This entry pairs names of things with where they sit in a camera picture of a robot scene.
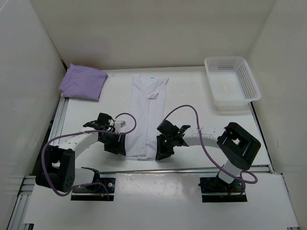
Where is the aluminium table edge rail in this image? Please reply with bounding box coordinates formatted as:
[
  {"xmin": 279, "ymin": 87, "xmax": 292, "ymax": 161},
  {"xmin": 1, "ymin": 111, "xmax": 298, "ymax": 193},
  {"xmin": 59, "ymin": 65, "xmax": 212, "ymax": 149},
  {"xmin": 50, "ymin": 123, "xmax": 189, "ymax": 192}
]
[{"xmin": 7, "ymin": 95, "xmax": 274, "ymax": 230}]

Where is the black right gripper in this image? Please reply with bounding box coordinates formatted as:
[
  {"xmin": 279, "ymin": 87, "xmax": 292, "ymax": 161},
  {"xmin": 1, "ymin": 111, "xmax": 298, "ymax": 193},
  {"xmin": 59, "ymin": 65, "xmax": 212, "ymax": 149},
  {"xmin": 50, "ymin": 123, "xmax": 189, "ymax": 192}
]
[{"xmin": 155, "ymin": 135, "xmax": 176, "ymax": 160}]

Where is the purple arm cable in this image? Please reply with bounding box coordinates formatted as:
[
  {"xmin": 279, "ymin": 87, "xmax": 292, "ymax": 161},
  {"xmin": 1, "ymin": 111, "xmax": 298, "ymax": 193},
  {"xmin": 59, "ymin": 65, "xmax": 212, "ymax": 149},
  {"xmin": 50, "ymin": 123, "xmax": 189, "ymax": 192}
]
[
  {"xmin": 42, "ymin": 113, "xmax": 138, "ymax": 197},
  {"xmin": 163, "ymin": 104, "xmax": 258, "ymax": 184}
]

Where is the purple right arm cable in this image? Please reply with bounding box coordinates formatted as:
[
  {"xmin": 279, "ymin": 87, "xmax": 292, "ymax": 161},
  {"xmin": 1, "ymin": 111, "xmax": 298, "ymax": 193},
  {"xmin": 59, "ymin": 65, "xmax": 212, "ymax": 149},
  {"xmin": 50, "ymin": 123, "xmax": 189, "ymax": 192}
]
[{"xmin": 163, "ymin": 104, "xmax": 258, "ymax": 184}]

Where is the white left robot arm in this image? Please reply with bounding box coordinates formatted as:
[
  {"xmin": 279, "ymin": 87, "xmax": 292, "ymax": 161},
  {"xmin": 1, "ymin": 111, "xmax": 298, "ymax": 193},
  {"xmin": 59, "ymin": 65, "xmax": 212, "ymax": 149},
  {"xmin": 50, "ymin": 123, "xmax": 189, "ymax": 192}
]
[{"xmin": 35, "ymin": 128, "xmax": 125, "ymax": 196}]

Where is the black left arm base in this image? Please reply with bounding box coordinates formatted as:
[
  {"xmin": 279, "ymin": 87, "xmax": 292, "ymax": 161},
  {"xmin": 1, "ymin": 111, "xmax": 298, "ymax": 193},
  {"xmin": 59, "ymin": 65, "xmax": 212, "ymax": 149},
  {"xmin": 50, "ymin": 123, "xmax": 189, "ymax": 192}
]
[{"xmin": 71, "ymin": 167, "xmax": 116, "ymax": 201}]

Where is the purple t shirt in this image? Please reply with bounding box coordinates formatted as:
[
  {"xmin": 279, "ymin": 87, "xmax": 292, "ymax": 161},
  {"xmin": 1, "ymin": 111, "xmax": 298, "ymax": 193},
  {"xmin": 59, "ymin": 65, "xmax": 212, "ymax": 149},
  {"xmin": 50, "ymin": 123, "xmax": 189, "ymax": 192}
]
[{"xmin": 59, "ymin": 64, "xmax": 108, "ymax": 102}]

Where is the white cloth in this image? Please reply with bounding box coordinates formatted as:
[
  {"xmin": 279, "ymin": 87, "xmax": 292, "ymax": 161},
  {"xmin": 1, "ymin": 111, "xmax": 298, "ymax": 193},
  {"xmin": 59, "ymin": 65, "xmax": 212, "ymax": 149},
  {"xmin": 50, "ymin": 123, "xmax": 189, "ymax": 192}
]
[{"xmin": 125, "ymin": 75, "xmax": 168, "ymax": 161}]

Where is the white plastic basket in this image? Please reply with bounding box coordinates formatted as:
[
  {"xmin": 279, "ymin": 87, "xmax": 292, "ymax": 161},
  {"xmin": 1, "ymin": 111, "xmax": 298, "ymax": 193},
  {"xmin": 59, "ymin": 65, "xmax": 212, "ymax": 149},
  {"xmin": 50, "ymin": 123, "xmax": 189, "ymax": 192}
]
[{"xmin": 204, "ymin": 56, "xmax": 261, "ymax": 111}]

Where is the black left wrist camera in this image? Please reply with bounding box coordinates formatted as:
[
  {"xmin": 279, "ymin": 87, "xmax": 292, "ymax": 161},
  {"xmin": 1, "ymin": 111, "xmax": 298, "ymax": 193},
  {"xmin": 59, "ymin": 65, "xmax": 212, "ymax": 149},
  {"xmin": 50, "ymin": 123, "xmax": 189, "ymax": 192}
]
[{"xmin": 83, "ymin": 113, "xmax": 126, "ymax": 133}]

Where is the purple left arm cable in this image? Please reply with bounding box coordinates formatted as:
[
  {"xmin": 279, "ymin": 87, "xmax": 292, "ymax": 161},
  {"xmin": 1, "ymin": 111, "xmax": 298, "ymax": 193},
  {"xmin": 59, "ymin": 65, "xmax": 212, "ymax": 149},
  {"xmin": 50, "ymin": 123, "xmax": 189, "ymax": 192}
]
[{"xmin": 42, "ymin": 113, "xmax": 138, "ymax": 197}]

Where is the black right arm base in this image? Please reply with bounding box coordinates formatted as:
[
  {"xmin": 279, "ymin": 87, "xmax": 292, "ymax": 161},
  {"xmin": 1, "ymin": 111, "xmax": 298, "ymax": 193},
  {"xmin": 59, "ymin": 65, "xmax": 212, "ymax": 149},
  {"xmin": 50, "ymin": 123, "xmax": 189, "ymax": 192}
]
[{"xmin": 198, "ymin": 176, "xmax": 248, "ymax": 203}]

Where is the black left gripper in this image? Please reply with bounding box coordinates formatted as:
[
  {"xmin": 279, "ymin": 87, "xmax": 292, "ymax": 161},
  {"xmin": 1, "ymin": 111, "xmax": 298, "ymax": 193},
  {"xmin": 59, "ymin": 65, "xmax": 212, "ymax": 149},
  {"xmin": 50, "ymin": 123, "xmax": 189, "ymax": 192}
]
[{"xmin": 99, "ymin": 130, "xmax": 126, "ymax": 155}]

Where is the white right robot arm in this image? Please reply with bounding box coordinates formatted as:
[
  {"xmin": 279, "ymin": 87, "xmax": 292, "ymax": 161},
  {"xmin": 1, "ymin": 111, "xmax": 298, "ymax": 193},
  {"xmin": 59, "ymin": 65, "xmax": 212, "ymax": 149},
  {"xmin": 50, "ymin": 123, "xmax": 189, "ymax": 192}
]
[{"xmin": 155, "ymin": 120, "xmax": 261, "ymax": 192}]

